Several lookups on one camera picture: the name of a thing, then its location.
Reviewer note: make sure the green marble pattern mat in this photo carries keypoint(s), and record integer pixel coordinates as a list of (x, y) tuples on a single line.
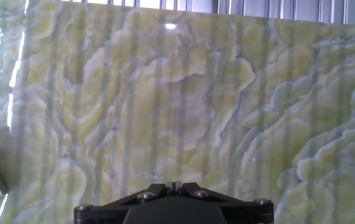
[(196, 109)]

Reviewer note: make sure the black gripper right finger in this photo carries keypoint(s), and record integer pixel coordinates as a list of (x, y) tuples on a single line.
[(249, 214)]

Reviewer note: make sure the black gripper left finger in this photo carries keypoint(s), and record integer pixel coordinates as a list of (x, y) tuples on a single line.
[(102, 214)]

